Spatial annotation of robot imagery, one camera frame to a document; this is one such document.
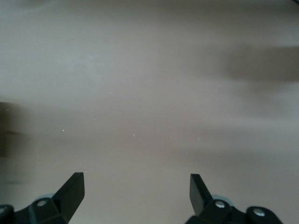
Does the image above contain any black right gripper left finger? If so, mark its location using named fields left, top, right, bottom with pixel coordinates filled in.
left=0, top=172, right=85, bottom=224

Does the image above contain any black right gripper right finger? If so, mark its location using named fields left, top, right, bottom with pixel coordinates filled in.
left=185, top=174, right=284, bottom=224

